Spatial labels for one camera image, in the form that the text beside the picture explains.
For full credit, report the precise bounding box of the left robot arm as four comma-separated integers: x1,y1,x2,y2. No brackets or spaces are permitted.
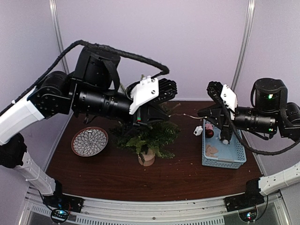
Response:
0,40,177,208

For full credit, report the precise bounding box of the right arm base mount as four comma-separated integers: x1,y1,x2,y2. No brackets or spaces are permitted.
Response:
224,180,265,212

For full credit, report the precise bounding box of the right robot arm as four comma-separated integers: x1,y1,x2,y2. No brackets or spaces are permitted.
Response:
197,78,300,211

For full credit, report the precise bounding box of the left aluminium corner post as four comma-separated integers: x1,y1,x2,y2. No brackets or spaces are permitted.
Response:
49,0,69,74

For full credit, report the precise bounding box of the red bauble ornament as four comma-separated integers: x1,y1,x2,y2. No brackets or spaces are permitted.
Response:
205,129,214,138

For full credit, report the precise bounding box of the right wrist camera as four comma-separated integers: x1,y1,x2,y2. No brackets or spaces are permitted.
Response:
207,81,238,120

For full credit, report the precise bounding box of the aluminium corner post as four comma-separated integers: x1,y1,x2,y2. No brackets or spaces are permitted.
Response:
49,0,69,74
231,0,256,92

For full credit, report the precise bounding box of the fairy light string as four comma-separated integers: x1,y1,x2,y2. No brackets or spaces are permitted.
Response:
168,113,203,120

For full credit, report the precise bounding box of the beige bow ornament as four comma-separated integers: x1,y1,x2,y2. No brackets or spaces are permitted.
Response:
205,144,219,158

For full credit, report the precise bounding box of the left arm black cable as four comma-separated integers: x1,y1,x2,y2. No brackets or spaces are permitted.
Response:
11,39,170,104

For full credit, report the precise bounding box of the light blue plastic basket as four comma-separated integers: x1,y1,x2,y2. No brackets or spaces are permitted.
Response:
202,120,247,169

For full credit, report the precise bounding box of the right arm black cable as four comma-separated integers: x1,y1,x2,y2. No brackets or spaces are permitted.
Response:
234,127,300,157

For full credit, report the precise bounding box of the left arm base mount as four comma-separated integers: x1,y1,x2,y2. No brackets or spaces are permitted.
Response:
43,180,84,213

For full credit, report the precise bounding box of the small green christmas tree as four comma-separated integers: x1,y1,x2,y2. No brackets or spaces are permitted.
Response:
109,74,181,167

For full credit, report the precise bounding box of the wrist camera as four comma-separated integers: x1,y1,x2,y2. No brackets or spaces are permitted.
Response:
126,76,178,115
207,81,238,120

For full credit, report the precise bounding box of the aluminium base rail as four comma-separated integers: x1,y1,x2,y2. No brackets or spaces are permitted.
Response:
20,180,291,225

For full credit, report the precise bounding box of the right aluminium corner post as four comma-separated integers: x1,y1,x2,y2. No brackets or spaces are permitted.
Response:
231,0,256,92

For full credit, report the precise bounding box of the pink ornament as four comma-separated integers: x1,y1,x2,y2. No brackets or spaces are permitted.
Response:
205,123,213,130

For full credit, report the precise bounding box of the patterned ceramic plate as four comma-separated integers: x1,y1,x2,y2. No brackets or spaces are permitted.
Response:
71,127,109,157

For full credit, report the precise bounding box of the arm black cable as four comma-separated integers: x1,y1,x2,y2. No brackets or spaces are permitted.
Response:
11,39,170,104
234,127,300,157

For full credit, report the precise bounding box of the white cotton ornament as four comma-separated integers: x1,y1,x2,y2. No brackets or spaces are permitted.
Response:
222,139,230,145

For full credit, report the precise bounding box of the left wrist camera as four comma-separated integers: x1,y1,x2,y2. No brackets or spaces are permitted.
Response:
126,76,178,115

